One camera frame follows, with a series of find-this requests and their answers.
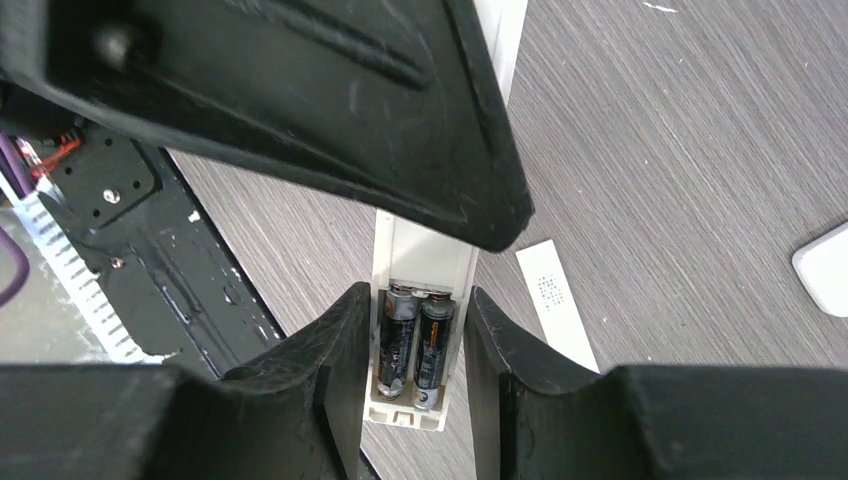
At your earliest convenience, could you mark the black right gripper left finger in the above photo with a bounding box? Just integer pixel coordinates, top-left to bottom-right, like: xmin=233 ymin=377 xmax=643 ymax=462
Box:
xmin=1 ymin=282 xmax=371 ymax=479

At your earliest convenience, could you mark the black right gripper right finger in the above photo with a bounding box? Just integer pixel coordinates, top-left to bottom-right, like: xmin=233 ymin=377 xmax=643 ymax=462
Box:
xmin=464 ymin=287 xmax=847 ymax=479

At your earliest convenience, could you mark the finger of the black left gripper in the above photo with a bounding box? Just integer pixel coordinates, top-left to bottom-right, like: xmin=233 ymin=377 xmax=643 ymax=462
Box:
xmin=1 ymin=1 xmax=534 ymax=252

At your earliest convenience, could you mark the long white battery cover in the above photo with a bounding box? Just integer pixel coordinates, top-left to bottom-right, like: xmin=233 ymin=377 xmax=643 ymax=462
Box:
xmin=516 ymin=240 xmax=600 ymax=373

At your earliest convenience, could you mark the white rectangular box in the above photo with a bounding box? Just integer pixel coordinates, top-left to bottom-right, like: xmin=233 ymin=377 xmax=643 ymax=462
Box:
xmin=364 ymin=1 xmax=534 ymax=431

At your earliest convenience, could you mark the white remote control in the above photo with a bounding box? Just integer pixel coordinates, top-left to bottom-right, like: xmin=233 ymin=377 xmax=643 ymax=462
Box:
xmin=792 ymin=223 xmax=847 ymax=318

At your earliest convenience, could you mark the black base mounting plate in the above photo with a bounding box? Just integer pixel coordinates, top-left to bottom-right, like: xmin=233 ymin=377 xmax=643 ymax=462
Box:
xmin=36 ymin=122 xmax=382 ymax=480

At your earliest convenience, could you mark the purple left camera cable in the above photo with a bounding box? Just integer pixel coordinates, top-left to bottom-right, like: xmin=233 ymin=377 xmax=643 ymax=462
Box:
xmin=0 ymin=132 xmax=34 ymax=309

